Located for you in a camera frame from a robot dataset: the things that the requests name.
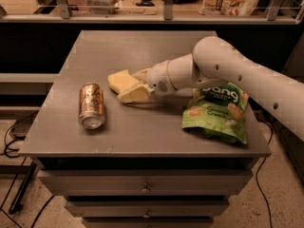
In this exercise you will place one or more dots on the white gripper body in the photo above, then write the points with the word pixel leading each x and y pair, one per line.
pixel 158 77

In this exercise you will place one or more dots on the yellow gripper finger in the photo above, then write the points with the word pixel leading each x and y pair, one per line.
pixel 141 75
pixel 136 93

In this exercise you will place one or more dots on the green and yellow sponge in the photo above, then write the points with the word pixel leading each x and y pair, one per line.
pixel 121 81

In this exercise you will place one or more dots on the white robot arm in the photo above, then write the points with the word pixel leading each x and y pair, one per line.
pixel 214 62

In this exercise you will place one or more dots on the orange soda can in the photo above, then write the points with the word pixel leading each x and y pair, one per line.
pixel 91 106

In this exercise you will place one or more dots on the green Dang chips bag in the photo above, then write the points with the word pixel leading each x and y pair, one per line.
pixel 218 112

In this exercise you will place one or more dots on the grey drawer cabinet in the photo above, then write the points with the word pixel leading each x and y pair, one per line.
pixel 101 172

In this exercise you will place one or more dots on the top drawer metal knob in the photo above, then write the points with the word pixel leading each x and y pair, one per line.
pixel 146 189

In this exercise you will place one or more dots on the drawer metal knob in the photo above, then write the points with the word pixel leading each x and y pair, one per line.
pixel 146 214
pixel 146 189

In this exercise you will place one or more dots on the metal shelf rail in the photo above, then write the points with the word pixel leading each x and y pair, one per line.
pixel 267 12

